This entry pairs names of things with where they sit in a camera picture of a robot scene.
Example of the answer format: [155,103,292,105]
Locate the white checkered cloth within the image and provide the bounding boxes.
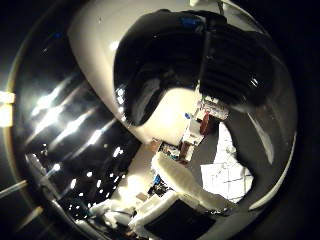
[199,122,255,205]

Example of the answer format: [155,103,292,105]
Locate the cluttered wooden shelf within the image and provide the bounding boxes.
[149,95,232,164]

